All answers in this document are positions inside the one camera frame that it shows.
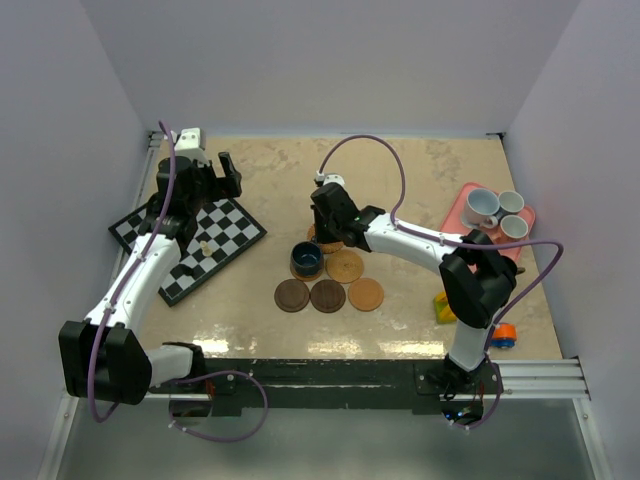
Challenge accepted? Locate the orange blue toy car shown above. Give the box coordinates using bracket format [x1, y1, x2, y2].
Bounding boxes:
[491, 323, 517, 349]

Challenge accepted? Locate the light orange wooden coaster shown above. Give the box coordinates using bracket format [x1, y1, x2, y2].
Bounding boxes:
[347, 278, 384, 312]

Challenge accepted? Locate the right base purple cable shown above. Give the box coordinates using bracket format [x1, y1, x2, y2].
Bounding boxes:
[447, 359, 504, 431]

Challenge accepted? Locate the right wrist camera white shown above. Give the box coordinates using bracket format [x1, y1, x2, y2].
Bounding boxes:
[314, 171, 345, 187]

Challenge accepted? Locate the black white chessboard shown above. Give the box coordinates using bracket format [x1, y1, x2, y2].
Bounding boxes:
[108, 197, 268, 308]

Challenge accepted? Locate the yellow green wooden block toy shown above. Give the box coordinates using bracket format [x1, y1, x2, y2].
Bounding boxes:
[433, 291, 457, 325]

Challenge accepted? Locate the grey white cup lower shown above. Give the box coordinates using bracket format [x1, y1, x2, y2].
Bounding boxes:
[500, 215, 529, 242]

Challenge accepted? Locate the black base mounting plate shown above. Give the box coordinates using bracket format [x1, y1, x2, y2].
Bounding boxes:
[150, 358, 503, 416]

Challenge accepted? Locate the large white mug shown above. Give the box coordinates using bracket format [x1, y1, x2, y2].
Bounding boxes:
[463, 188, 500, 229]

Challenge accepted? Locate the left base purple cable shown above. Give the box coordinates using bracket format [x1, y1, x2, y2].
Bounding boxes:
[167, 369, 270, 443]

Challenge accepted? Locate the pink tray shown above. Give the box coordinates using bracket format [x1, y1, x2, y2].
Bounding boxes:
[440, 182, 535, 245]

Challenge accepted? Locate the scalloped light cork coaster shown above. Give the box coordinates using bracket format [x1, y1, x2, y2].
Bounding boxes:
[307, 224, 344, 254]

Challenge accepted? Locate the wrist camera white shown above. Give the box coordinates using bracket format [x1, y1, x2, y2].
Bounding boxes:
[314, 171, 345, 187]
[167, 128, 207, 166]

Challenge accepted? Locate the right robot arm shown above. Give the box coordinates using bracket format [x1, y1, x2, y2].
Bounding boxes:
[311, 183, 517, 393]

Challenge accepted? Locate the dark blue cup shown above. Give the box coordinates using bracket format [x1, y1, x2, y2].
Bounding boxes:
[290, 241, 324, 277]

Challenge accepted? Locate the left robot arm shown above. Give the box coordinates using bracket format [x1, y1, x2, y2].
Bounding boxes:
[58, 151, 242, 405]

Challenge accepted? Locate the grey white cup upper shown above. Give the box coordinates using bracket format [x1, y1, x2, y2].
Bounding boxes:
[498, 191, 525, 217]

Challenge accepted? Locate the round light cork coaster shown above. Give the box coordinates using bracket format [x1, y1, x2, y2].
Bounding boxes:
[326, 250, 364, 284]

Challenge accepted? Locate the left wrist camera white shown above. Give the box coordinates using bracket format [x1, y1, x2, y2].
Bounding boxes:
[167, 128, 207, 166]

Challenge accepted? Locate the beige chess pawn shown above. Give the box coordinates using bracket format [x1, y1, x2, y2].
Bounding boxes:
[200, 241, 212, 257]

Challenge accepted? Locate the dark brown wooden coaster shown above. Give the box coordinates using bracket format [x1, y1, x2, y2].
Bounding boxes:
[274, 278, 310, 313]

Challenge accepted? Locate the grey white cup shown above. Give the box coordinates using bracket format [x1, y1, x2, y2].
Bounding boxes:
[498, 191, 525, 217]
[500, 215, 529, 242]

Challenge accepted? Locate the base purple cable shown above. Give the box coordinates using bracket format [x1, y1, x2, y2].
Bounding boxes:
[447, 359, 504, 431]
[167, 369, 270, 443]

